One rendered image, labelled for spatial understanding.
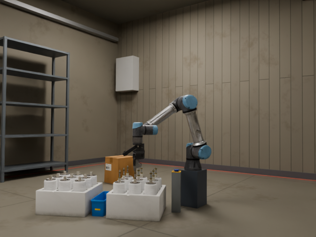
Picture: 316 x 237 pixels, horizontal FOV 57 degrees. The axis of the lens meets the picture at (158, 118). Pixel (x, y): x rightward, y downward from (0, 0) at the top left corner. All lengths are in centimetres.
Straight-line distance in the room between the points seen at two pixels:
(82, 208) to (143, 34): 395
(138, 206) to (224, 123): 268
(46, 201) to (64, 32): 332
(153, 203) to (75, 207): 58
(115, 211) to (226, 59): 313
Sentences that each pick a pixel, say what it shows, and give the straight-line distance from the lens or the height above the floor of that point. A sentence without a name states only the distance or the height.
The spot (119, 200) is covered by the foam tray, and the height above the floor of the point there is 14.
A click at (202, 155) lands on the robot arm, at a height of 44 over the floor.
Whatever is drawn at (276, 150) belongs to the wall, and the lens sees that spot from 431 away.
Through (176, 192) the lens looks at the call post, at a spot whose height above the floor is 16.
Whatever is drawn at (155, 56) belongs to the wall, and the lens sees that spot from 531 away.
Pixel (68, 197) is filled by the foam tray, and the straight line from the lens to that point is 230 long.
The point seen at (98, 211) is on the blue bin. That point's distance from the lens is 228.
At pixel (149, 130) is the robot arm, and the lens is 215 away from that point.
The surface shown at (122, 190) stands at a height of 20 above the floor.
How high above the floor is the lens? 67
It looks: 1 degrees up
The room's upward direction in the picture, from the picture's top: straight up
